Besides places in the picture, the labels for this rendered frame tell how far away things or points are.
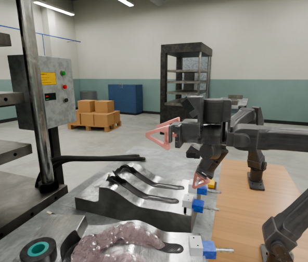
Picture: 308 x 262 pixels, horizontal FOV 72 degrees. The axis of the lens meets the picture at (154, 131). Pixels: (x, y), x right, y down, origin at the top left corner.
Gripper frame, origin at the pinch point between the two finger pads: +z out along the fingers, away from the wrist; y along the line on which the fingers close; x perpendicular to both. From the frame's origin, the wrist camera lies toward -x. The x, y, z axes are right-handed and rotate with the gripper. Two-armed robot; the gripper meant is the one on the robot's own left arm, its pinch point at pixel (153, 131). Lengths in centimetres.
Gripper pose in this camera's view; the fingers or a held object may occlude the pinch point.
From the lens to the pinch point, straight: 64.6
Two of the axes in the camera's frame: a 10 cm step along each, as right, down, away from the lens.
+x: 0.2, 9.7, 2.4
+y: -3.3, 2.3, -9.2
